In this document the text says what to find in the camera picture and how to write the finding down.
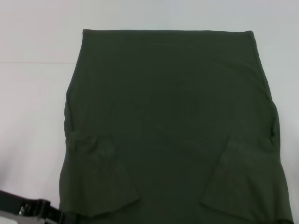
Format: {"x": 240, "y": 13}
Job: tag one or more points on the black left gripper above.
{"x": 21, "y": 212}

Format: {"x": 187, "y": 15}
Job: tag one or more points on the dark green t-shirt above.
{"x": 168, "y": 116}

